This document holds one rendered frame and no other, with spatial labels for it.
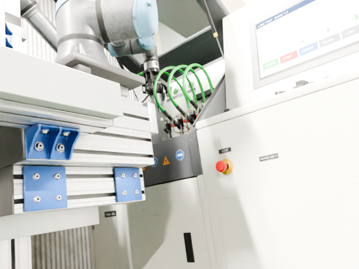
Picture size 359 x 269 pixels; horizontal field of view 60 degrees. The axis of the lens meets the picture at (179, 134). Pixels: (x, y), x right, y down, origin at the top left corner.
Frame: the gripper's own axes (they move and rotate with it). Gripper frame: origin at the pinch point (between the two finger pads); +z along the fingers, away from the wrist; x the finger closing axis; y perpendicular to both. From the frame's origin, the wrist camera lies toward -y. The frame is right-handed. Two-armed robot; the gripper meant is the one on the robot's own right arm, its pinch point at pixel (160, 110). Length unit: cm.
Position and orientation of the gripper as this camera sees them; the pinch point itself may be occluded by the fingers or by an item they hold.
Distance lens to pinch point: 155.1
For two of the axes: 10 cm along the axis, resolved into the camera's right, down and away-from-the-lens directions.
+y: -6.4, -0.8, -7.6
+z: 1.4, 9.7, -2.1
